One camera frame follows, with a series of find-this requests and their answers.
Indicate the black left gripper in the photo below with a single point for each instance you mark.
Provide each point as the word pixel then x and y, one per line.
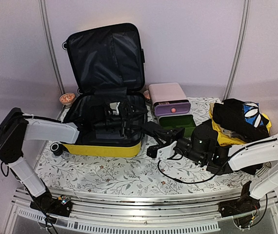
pixel 125 119

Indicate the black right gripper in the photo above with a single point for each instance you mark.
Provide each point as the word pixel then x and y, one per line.
pixel 171 134

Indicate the green drawer box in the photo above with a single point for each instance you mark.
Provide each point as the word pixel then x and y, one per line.
pixel 178 121

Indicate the pink purple drawer box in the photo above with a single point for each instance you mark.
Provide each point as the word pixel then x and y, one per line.
pixel 168 99

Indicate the yellow Pikachu suitcase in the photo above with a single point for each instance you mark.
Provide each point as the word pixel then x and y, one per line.
pixel 108 64

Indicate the yellow cloth item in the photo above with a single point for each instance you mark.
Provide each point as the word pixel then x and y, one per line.
pixel 239 122

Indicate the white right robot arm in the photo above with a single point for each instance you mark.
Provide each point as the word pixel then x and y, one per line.
pixel 249 158

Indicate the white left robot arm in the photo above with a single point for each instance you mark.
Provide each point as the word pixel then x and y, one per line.
pixel 31 146

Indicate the floral table mat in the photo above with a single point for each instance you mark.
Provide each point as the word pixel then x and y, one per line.
pixel 179 176

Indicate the red patterned cup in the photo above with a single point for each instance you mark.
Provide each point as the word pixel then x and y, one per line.
pixel 67 99

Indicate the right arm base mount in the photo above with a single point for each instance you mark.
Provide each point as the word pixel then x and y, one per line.
pixel 244 204

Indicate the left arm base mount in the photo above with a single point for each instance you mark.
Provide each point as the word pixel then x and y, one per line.
pixel 61 206

